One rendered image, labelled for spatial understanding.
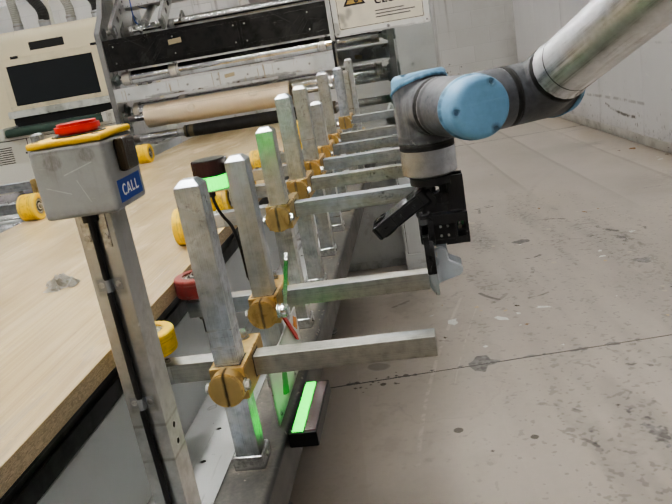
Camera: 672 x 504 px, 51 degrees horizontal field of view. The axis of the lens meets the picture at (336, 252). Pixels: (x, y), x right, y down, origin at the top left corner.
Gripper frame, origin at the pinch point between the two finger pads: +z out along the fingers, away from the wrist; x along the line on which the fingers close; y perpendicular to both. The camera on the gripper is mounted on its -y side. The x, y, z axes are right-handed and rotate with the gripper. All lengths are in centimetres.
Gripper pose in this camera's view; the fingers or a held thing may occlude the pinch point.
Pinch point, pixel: (433, 288)
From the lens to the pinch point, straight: 124.7
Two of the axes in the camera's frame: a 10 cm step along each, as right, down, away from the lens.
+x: 1.0, -3.0, 9.5
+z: 1.7, 9.4, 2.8
